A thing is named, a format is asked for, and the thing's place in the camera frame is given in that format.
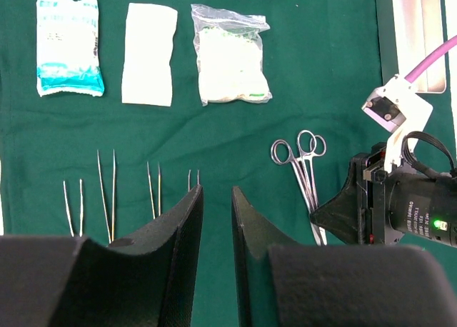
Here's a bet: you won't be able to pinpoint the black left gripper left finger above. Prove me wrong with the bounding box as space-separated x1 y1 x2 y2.
1 185 204 326

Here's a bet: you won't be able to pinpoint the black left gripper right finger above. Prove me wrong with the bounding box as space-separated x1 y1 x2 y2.
231 187 456 326

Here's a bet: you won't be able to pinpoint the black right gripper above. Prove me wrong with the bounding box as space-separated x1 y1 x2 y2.
310 143 436 245

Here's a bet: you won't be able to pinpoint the long steel tweezers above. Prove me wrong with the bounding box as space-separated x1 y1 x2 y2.
96 150 117 243

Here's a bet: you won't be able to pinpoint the steel surgical scissors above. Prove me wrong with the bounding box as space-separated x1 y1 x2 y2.
271 139 327 246

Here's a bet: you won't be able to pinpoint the curved tip steel tweezers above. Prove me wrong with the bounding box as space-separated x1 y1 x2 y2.
146 161 162 219

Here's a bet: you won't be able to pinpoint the thin steel forceps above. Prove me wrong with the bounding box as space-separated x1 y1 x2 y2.
62 178 85 238

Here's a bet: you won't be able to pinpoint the dark green surgical cloth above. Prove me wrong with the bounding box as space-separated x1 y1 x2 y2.
1 0 388 326

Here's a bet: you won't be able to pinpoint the green white gauze bag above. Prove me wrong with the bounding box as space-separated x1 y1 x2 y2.
191 4 272 106

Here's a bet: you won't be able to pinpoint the metal surgical kit tray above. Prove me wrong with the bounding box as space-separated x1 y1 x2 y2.
376 0 444 84

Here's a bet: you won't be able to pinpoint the white sachet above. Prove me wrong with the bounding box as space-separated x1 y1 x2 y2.
121 3 178 107

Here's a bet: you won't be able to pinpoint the white gauze packet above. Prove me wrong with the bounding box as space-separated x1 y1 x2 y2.
36 0 104 97

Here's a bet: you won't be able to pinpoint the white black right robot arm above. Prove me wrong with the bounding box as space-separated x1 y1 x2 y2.
310 143 456 247

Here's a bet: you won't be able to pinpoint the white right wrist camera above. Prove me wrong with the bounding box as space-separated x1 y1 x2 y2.
361 74 433 173

